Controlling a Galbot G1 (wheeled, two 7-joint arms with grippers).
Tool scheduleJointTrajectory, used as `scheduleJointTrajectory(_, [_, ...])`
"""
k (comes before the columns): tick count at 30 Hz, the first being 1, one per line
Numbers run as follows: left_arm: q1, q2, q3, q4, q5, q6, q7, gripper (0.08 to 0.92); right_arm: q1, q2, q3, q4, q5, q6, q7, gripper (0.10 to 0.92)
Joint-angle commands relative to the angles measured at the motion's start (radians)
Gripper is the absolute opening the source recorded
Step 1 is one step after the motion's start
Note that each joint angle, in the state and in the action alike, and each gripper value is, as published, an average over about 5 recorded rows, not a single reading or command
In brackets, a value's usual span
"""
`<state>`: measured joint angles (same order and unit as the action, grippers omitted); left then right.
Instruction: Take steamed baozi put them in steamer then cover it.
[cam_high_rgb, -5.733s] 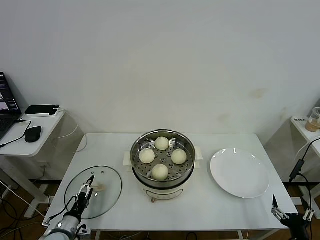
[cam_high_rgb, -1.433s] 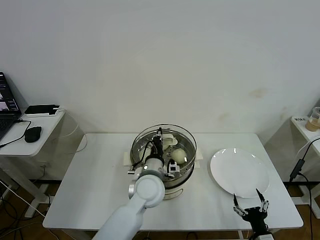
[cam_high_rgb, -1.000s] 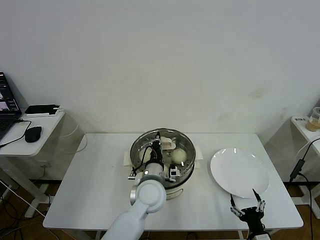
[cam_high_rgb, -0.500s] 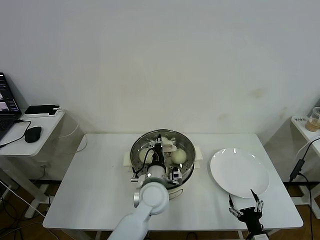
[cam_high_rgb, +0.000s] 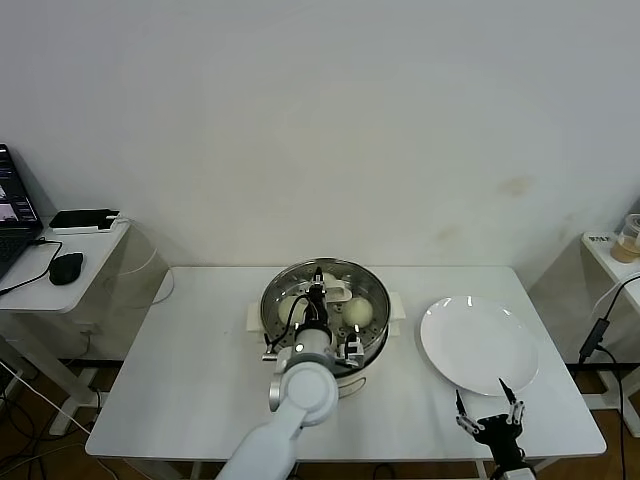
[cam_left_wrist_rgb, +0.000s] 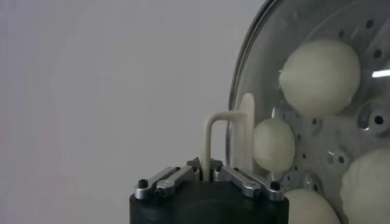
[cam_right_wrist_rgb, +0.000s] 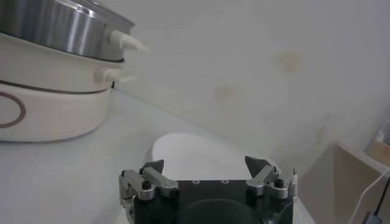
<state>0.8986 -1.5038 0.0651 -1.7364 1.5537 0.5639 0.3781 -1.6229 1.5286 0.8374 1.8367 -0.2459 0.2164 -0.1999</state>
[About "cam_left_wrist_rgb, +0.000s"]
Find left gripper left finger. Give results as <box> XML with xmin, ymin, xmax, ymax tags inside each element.
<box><xmin>133</xmin><ymin>158</ymin><xmax>200</xmax><ymax>200</ymax></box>

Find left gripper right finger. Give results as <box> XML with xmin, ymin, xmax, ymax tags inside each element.
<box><xmin>213</xmin><ymin>160</ymin><xmax>286</xmax><ymax>202</ymax></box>

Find glass lid with cream handle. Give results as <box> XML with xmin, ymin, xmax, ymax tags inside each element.
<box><xmin>200</xmin><ymin>0</ymin><xmax>390</xmax><ymax>224</ymax></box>

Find white steamed baozi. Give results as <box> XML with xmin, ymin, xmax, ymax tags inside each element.
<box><xmin>340</xmin><ymin>148</ymin><xmax>390</xmax><ymax>224</ymax></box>
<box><xmin>283</xmin><ymin>188</ymin><xmax>341</xmax><ymax>224</ymax></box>
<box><xmin>252</xmin><ymin>117</ymin><xmax>296</xmax><ymax>173</ymax></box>
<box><xmin>278</xmin><ymin>38</ymin><xmax>361</xmax><ymax>117</ymax></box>

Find stainless steel steamer basket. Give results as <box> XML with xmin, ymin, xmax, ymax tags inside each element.
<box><xmin>236</xmin><ymin>0</ymin><xmax>390</xmax><ymax>224</ymax></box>

